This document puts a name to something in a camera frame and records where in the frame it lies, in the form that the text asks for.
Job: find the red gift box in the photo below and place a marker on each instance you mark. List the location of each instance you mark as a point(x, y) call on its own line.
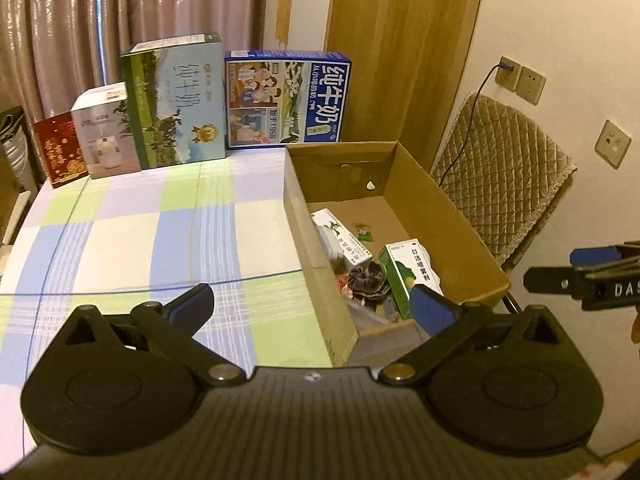
point(60, 149)

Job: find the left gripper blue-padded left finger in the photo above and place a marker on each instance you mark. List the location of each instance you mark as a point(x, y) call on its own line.
point(169, 330)

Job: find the green milk carton box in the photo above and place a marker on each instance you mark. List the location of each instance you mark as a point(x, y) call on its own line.
point(176, 102)

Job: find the green white spray box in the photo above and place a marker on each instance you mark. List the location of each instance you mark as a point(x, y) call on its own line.
point(406, 264)

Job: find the lower wall socket plate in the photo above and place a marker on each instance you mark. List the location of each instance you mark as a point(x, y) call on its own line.
point(612, 144)

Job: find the brown curtain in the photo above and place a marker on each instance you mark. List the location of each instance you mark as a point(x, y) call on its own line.
point(53, 50)

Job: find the white humidifier box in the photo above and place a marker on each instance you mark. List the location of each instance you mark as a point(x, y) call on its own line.
point(102, 128)

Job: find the wall power socket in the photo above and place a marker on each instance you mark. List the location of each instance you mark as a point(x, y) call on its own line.
point(508, 74)

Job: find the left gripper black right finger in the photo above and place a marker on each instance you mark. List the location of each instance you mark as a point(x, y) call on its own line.
point(449, 326)

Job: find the open cardboard box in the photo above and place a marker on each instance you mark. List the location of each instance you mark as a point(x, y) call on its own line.
point(382, 186)

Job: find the quilted beige chair cushion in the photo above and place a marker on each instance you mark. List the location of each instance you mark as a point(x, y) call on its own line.
point(503, 173)

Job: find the red snack packet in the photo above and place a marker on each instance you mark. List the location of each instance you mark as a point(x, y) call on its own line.
point(341, 280)

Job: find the checkered bed sheet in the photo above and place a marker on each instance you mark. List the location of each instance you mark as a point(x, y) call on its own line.
point(118, 241)

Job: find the green candy wrapper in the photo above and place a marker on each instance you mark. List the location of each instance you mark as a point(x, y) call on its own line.
point(363, 232)

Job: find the white long medicine box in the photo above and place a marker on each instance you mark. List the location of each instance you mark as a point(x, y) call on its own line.
point(338, 237)

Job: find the hand holding right gripper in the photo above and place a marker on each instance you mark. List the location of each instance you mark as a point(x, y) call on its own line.
point(635, 329)

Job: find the blue milk carton box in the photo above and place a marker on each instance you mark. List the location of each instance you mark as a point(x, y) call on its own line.
point(277, 97)

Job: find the wooden door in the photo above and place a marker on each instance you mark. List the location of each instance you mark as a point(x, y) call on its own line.
point(407, 58)

